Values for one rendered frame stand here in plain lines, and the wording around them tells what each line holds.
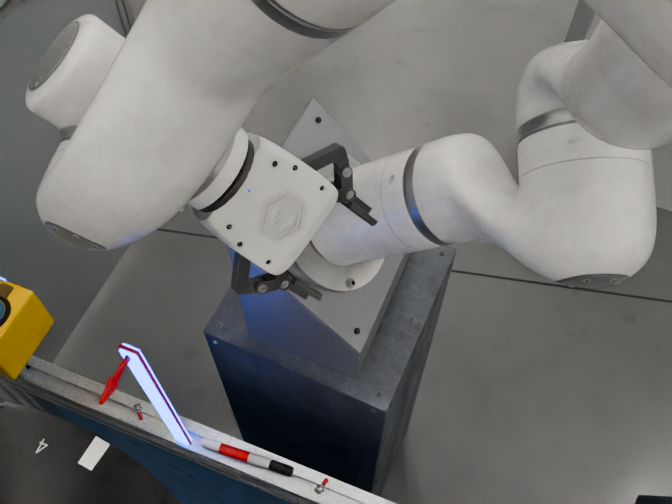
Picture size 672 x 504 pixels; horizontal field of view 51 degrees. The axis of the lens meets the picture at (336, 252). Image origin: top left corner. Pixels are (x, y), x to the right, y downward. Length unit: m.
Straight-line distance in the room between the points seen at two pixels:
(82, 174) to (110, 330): 1.75
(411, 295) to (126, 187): 0.71
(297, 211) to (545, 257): 0.23
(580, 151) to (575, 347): 1.57
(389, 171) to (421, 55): 2.04
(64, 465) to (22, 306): 0.29
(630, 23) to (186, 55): 0.22
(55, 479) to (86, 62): 0.43
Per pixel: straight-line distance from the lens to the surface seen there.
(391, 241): 0.81
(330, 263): 0.91
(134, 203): 0.46
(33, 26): 1.68
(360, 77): 2.72
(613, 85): 0.49
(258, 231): 0.62
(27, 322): 1.03
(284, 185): 0.62
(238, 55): 0.38
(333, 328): 0.92
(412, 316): 1.08
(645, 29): 0.31
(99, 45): 0.54
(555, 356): 2.16
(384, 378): 1.04
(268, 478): 1.07
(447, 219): 0.75
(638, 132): 0.52
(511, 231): 0.67
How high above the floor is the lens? 1.89
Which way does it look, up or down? 58 degrees down
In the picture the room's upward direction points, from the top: straight up
